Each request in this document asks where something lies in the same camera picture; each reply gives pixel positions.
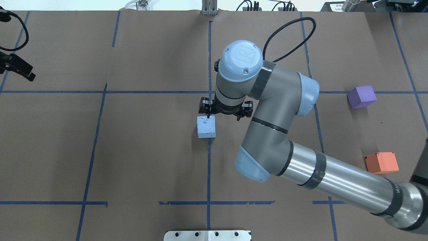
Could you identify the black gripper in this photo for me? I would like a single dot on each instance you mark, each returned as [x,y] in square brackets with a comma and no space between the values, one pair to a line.
[20,65]
[226,108]

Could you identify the light blue foam block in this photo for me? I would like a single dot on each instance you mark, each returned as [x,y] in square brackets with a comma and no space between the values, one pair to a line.
[206,127]

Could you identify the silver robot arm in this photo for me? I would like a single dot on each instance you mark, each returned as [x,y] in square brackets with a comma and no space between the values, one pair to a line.
[249,86]

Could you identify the purple foam block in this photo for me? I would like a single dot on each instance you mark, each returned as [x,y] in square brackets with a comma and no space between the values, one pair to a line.
[361,97]

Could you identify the orange foam block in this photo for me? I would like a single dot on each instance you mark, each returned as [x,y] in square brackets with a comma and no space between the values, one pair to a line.
[381,163]

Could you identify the metal cup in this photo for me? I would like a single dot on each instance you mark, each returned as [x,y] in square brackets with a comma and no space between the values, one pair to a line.
[350,5]

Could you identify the white camera mast base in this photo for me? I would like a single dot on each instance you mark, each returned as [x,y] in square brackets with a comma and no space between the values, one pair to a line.
[209,235]

